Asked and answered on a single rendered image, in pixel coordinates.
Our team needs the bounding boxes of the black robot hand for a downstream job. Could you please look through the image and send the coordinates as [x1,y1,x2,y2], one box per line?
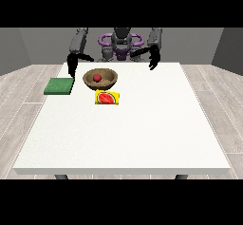
[129,44,161,71]
[66,52,95,78]

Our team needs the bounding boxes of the green square pad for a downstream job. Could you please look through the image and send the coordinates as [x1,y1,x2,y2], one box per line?
[43,77,76,96]

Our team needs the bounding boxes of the small red ball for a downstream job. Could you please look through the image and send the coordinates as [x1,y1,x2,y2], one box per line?
[92,73,103,83]

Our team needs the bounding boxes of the brown wooden bowl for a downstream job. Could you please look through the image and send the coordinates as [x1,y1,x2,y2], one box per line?
[82,67,119,91]

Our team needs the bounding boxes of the yellow cup with melon print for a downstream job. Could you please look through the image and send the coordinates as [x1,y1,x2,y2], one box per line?
[94,89,121,106]

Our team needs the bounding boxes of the grey robot trunk purple rings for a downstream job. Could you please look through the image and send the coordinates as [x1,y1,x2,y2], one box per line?
[97,28,145,63]

